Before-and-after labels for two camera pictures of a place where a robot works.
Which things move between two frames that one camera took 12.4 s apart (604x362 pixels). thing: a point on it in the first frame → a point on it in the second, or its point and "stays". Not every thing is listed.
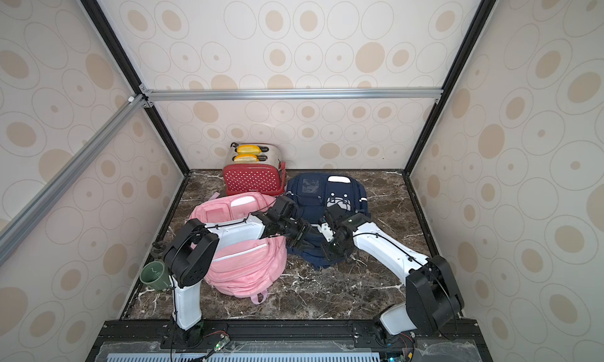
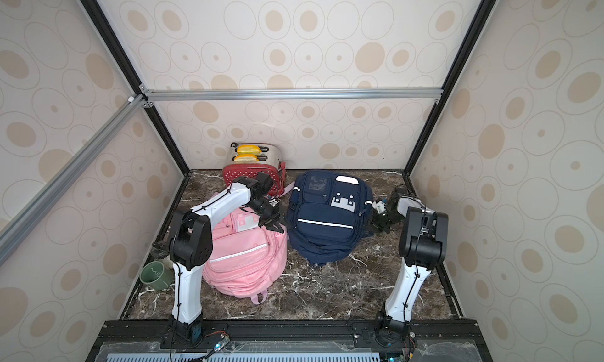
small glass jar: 158,248 stays
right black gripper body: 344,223 → 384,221
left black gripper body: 294,232 → 267,212
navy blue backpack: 344,193 stays
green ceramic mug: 155,274 stays
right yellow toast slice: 246,157 stays
